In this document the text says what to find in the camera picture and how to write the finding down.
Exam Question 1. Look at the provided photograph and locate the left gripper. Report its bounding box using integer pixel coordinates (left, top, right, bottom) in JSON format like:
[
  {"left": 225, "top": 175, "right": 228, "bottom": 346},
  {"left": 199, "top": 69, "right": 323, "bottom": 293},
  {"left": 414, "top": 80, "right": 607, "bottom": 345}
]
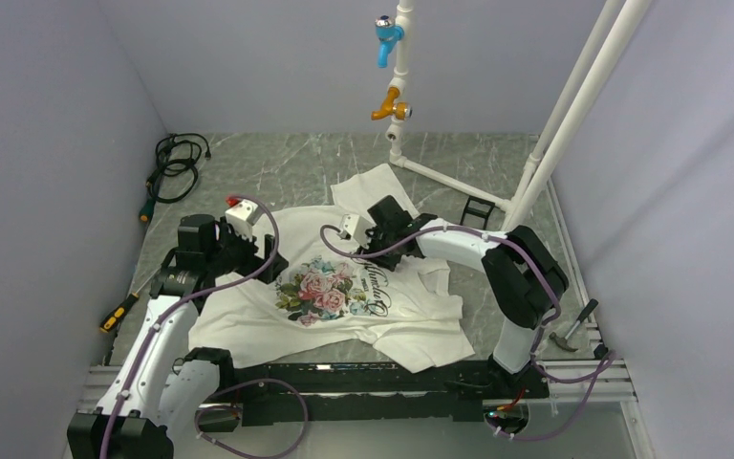
[{"left": 205, "top": 217, "right": 288, "bottom": 283}]

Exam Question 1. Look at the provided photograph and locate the white printed t-shirt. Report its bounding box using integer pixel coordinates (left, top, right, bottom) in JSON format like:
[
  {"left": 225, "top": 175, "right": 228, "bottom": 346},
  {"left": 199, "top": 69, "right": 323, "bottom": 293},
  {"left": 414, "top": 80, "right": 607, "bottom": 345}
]
[{"left": 188, "top": 164, "right": 474, "bottom": 373}]

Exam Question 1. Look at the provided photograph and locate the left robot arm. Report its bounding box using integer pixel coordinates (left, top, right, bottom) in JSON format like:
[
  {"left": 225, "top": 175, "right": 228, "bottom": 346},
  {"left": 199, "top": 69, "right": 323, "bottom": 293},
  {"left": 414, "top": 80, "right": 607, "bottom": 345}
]
[{"left": 67, "top": 212, "right": 288, "bottom": 458}]

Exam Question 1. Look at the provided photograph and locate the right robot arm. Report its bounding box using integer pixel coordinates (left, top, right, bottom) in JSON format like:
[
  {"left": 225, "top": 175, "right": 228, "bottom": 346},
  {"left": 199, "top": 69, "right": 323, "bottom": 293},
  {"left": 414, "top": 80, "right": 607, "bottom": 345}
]
[{"left": 340, "top": 195, "right": 569, "bottom": 397}]

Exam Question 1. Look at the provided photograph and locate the yellow black screwdriver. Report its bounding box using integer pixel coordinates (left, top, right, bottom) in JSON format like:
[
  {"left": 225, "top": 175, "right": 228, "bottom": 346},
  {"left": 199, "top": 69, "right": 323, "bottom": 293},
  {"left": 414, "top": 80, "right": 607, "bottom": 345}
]
[{"left": 98, "top": 293, "right": 140, "bottom": 333}]

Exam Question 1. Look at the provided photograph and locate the orange faucet tap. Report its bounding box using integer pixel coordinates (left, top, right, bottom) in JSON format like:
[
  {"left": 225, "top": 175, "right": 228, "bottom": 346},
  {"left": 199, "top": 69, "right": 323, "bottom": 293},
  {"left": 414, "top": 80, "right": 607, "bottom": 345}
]
[{"left": 370, "top": 86, "right": 413, "bottom": 121}]

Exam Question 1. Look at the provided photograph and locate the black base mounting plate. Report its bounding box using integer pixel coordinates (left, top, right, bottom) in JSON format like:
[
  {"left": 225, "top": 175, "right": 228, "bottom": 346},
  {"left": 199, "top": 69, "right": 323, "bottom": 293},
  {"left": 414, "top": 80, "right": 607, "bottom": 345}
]
[{"left": 204, "top": 361, "right": 550, "bottom": 426}]

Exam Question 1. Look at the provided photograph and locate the blue faucet tap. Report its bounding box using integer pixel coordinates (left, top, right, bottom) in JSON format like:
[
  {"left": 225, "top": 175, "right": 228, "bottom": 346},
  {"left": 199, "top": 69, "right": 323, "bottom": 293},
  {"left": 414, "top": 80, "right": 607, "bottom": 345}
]
[{"left": 375, "top": 15, "right": 405, "bottom": 68}]

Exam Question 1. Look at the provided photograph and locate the claw hammer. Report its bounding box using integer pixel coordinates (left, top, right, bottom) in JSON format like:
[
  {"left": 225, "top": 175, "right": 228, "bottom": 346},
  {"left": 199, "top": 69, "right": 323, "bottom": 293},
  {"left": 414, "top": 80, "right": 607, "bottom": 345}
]
[{"left": 549, "top": 298, "right": 600, "bottom": 354}]

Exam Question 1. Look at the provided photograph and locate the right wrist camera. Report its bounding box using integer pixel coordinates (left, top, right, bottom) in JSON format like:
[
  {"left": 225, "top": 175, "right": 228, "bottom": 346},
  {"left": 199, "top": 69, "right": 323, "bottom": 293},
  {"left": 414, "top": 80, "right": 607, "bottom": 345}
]
[{"left": 338, "top": 213, "right": 370, "bottom": 246}]

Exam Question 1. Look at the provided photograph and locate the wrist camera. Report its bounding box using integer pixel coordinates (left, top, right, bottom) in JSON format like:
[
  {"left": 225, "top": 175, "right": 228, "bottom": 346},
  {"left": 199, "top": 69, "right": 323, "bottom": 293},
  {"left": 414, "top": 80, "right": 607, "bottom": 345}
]
[
  {"left": 338, "top": 213, "right": 370, "bottom": 246},
  {"left": 225, "top": 196, "right": 264, "bottom": 240}
]

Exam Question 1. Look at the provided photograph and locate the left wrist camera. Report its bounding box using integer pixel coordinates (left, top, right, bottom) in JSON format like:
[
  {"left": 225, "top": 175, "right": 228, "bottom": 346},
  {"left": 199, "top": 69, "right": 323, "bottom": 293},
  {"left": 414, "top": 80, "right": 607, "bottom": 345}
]
[{"left": 225, "top": 196, "right": 264, "bottom": 240}]

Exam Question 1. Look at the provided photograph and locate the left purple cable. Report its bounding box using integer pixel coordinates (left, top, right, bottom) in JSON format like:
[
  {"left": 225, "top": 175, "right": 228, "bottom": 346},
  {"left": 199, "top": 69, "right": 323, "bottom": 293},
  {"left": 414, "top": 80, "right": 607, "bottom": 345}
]
[{"left": 97, "top": 194, "right": 310, "bottom": 459}]

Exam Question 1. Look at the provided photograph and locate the purple cable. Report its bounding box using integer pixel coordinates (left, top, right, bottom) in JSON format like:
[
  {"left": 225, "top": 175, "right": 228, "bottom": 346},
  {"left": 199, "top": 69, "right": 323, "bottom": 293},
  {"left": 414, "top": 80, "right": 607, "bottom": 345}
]
[
  {"left": 97, "top": 194, "right": 310, "bottom": 459},
  {"left": 319, "top": 223, "right": 621, "bottom": 444}
]

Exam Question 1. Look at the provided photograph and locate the black coiled cable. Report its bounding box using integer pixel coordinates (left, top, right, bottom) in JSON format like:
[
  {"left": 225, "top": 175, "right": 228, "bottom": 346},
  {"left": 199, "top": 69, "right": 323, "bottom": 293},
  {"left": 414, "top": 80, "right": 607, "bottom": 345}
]
[{"left": 139, "top": 133, "right": 212, "bottom": 224}]

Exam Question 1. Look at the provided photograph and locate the white pvc pipe frame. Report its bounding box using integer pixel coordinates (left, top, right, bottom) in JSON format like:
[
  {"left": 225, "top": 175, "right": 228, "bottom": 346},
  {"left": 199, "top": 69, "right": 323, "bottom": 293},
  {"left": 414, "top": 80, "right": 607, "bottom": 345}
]
[{"left": 384, "top": 1, "right": 649, "bottom": 227}]

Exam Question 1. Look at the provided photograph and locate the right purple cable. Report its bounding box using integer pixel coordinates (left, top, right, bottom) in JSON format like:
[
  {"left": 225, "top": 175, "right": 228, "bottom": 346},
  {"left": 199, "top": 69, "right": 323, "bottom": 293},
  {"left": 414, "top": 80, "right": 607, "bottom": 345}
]
[{"left": 319, "top": 223, "right": 621, "bottom": 444}]

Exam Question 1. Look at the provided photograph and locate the aluminium rail frame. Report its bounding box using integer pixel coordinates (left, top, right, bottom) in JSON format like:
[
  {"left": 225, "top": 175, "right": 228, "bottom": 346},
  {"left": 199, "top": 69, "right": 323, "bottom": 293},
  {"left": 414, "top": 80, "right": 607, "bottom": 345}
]
[{"left": 67, "top": 197, "right": 653, "bottom": 458}]

